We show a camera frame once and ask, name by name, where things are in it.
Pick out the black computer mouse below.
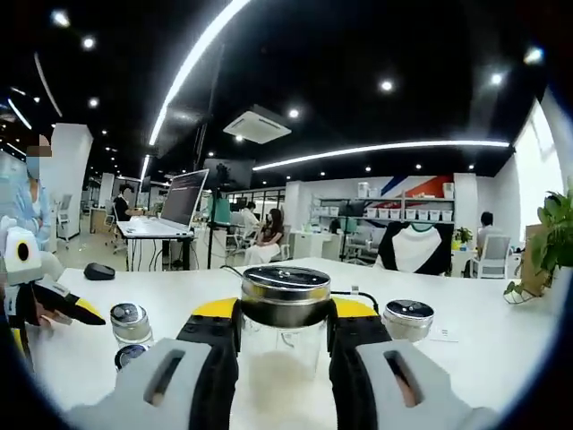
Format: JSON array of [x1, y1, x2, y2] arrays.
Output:
[[83, 262, 116, 282]]

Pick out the tall seasoning bottle white grains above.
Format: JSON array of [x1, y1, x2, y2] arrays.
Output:
[[381, 298, 436, 345]]

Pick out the short seasoning bottle cream powder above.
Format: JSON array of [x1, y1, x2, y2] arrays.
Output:
[[109, 303, 156, 382]]

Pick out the row of white storage boxes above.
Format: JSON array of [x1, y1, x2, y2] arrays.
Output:
[[364, 207, 453, 221]]

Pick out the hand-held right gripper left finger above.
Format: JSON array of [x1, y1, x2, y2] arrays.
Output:
[[69, 297, 244, 430]]

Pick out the green potted plant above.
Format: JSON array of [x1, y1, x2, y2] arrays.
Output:
[[535, 176, 573, 314]]

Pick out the dark hanging screen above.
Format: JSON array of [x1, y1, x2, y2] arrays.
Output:
[[203, 158, 256, 189]]

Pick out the curved ceiling light strip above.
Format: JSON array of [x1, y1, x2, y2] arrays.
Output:
[[252, 140, 511, 172]]

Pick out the white paper card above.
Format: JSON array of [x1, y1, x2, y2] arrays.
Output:
[[428, 327, 461, 344]]

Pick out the small potted plant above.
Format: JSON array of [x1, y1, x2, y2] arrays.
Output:
[[452, 227, 475, 251]]

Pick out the metal storage shelf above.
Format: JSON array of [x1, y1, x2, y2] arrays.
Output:
[[312, 178, 456, 225]]

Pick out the short seasoning bottle white powder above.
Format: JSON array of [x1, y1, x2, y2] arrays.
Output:
[[240, 264, 333, 391]]

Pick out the black white jersey on chair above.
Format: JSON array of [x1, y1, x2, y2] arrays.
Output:
[[378, 221, 454, 275]]

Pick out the grey mesh office chair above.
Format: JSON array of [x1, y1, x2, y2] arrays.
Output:
[[469, 235, 512, 280]]

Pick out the long ceiling light strip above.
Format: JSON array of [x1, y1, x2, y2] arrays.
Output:
[[149, 0, 252, 145]]

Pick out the white mesh object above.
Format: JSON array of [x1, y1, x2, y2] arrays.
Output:
[[503, 279, 545, 306]]

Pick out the white standing desk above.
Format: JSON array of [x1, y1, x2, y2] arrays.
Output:
[[115, 219, 197, 273]]

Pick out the short ceiling light strip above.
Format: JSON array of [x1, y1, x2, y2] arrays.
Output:
[[33, 51, 64, 118]]

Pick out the ceiling air conditioner unit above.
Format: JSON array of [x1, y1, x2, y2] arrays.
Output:
[[222, 104, 293, 145]]

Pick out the person's left hand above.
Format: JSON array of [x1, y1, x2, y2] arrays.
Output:
[[38, 312, 73, 331]]

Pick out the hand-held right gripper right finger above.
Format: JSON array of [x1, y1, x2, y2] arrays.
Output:
[[328, 297, 499, 430]]

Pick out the cardboard box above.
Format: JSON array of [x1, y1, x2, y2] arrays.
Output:
[[521, 223, 554, 288]]

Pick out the open laptop computer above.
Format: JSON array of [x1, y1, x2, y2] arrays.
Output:
[[129, 168, 210, 238]]

